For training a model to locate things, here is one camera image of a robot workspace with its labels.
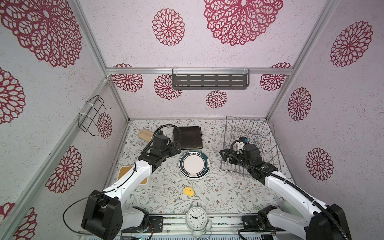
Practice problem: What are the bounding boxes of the pale green bottle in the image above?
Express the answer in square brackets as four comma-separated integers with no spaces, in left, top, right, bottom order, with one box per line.
[281,200,303,218]

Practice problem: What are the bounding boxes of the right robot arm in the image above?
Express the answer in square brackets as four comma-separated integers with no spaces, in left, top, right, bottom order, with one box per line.
[220,137,352,240]

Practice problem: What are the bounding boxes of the yellow small piece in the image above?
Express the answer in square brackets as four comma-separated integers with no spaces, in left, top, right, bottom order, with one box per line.
[183,187,195,197]

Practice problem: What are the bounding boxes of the grey wall shelf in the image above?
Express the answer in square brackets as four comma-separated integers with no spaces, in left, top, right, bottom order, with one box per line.
[171,69,250,90]

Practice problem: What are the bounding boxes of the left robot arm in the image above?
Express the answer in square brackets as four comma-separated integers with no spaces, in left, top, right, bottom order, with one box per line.
[81,134,181,240]

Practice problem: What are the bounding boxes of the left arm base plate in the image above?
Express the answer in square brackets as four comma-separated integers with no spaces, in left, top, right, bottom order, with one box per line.
[121,213,164,234]

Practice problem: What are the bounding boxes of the white alarm clock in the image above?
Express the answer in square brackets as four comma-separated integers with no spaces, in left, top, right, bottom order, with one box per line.
[186,206,213,240]

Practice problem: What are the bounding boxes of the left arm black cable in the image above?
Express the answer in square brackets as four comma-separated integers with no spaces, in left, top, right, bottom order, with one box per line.
[62,124,183,235]

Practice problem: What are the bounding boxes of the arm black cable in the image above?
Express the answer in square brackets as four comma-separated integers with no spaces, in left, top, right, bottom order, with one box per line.
[229,138,350,240]
[62,124,183,235]

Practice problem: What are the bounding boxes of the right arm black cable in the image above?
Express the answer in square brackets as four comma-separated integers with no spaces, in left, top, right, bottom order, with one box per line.
[229,138,350,240]

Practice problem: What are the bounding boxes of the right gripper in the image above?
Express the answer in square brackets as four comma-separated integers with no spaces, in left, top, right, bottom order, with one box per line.
[219,148,252,172]

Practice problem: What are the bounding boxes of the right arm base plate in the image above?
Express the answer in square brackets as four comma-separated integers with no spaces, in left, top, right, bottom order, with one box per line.
[242,215,261,233]

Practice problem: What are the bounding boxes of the black wire wall basket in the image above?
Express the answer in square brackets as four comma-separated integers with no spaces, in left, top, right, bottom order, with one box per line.
[78,95,112,138]

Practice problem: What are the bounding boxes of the wire dish rack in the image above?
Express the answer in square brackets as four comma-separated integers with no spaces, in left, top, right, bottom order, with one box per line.
[221,117,285,176]

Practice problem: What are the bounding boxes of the tan sponge block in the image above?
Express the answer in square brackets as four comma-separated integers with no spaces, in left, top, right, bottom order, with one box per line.
[138,130,154,142]

